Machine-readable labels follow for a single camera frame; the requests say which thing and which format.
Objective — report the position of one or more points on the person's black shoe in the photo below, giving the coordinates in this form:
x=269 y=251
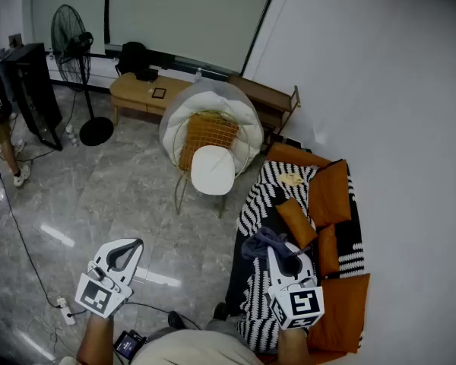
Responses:
x=176 y=319
x=220 y=310

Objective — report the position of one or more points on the person's right black shoe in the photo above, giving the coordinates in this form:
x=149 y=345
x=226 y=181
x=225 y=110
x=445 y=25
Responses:
x=220 y=310

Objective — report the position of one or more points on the beige crumpled cloth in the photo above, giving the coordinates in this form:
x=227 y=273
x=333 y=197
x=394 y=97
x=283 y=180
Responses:
x=292 y=179

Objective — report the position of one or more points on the black box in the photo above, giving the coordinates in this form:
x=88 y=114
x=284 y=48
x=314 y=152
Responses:
x=146 y=75

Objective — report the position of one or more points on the white power strip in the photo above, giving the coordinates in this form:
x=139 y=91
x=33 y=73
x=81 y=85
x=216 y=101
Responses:
x=66 y=312

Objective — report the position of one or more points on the black rectangular frame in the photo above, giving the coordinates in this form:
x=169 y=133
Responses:
x=159 y=93

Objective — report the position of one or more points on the light wooden low table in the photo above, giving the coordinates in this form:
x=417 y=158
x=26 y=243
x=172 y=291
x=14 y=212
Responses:
x=133 y=89

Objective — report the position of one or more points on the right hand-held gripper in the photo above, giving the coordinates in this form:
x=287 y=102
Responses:
x=300 y=304

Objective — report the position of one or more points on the person's right forearm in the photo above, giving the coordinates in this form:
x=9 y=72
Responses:
x=294 y=346

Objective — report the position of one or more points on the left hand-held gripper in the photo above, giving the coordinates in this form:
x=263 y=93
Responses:
x=99 y=297

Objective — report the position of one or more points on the person's left forearm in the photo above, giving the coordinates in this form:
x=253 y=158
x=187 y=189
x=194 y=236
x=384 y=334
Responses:
x=95 y=340

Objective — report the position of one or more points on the black white patterned cushion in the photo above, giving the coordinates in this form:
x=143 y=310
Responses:
x=262 y=200

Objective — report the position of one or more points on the black cabinet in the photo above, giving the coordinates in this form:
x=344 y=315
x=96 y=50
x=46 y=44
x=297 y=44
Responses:
x=34 y=89

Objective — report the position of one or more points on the black device with screen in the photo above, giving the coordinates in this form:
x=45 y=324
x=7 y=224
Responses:
x=128 y=344

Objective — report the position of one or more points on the black backpack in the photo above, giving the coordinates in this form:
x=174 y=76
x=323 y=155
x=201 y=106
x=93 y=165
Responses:
x=131 y=57

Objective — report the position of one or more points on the brown wooden shelf rack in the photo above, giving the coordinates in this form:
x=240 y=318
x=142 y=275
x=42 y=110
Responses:
x=266 y=93

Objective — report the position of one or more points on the clear plastic bottle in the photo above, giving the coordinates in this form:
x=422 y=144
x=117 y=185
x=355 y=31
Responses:
x=73 y=139
x=198 y=76
x=69 y=129

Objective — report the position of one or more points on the orange square cushion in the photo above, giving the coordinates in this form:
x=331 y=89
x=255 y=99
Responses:
x=209 y=133

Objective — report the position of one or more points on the person's beige shirt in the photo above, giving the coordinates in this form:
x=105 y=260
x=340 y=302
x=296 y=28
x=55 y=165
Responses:
x=194 y=350

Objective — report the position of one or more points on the large orange pillow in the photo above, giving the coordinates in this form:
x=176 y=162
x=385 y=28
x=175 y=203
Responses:
x=342 y=310
x=328 y=194

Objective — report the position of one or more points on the black standing fan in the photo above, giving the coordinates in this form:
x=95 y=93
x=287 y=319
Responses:
x=96 y=131

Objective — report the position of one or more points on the dark blue cloth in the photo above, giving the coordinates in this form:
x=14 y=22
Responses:
x=256 y=243

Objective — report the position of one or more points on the grey round lounge chair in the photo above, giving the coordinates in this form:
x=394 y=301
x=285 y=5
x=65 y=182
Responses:
x=228 y=89

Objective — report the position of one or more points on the white round seat cushion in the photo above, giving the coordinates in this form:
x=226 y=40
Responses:
x=213 y=169

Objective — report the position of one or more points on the person's left black shoe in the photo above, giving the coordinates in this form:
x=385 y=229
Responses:
x=176 y=319

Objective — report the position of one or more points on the small orange pillow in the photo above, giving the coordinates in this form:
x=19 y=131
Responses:
x=328 y=251
x=296 y=223

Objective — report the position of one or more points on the orange sofa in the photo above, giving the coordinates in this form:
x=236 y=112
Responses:
x=296 y=154

